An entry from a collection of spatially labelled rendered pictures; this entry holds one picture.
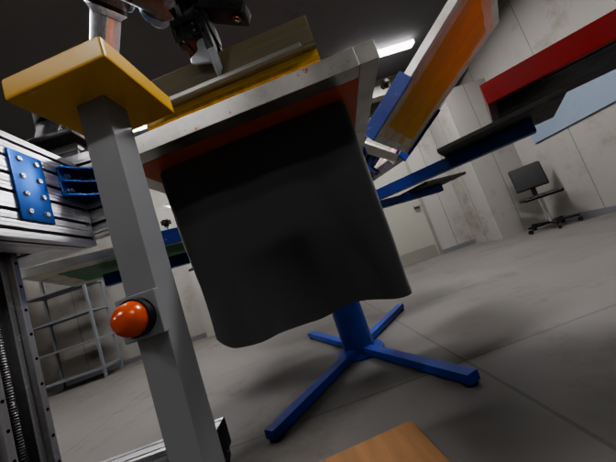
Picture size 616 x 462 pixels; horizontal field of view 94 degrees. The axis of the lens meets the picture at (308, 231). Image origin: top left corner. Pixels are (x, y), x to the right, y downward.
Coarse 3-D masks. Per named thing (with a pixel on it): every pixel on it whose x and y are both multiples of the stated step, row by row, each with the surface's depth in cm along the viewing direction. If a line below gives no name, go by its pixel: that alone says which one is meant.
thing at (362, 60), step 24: (360, 48) 52; (312, 72) 53; (336, 72) 52; (360, 72) 54; (240, 96) 54; (264, 96) 53; (288, 96) 54; (360, 96) 62; (192, 120) 55; (216, 120) 54; (240, 120) 56; (360, 120) 74; (144, 144) 56; (168, 144) 56; (360, 144) 92
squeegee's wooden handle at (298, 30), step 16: (304, 16) 59; (272, 32) 60; (288, 32) 60; (304, 32) 59; (240, 48) 61; (256, 48) 60; (272, 48) 60; (304, 48) 59; (208, 64) 62; (224, 64) 61; (240, 64) 61; (160, 80) 63; (176, 80) 62; (192, 80) 62; (208, 80) 61
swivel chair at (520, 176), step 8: (520, 168) 454; (528, 168) 448; (536, 168) 443; (512, 176) 458; (520, 176) 453; (528, 176) 447; (536, 176) 442; (544, 176) 437; (520, 184) 452; (528, 184) 447; (536, 184) 441; (536, 192) 445; (544, 192) 406; (552, 192) 401; (520, 200) 453; (528, 200) 414; (544, 208) 422; (560, 216) 431; (568, 216) 406; (536, 224) 443; (544, 224) 421; (528, 232) 427
